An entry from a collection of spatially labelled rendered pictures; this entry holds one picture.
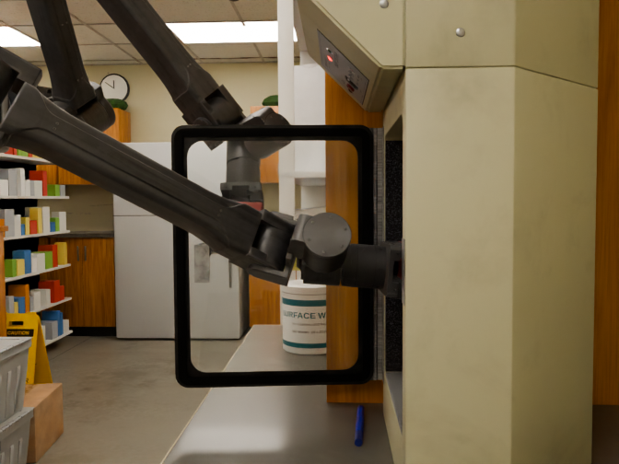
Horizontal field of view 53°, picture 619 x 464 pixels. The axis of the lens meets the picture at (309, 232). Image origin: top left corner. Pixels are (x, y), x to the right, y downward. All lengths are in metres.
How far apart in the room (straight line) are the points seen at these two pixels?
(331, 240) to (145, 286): 5.16
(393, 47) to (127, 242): 5.29
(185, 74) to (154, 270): 4.83
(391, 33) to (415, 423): 0.41
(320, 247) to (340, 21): 0.25
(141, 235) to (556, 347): 5.22
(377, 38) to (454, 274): 0.26
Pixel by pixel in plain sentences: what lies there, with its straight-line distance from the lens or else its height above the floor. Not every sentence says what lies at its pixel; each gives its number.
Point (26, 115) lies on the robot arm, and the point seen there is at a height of 1.37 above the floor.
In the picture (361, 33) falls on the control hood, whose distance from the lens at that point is 0.67.
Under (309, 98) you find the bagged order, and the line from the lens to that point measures 2.09.
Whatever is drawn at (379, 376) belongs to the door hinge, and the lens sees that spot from 1.00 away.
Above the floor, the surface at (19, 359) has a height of 0.57.
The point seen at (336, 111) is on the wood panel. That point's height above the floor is 1.42.
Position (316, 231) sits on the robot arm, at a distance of 0.72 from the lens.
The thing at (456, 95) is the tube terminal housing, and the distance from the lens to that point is 0.66.
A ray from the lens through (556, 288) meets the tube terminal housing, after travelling 0.76.
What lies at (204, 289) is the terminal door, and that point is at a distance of 0.96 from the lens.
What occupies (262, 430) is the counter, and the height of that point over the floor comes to 0.94.
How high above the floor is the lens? 1.28
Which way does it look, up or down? 3 degrees down
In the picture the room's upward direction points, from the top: straight up
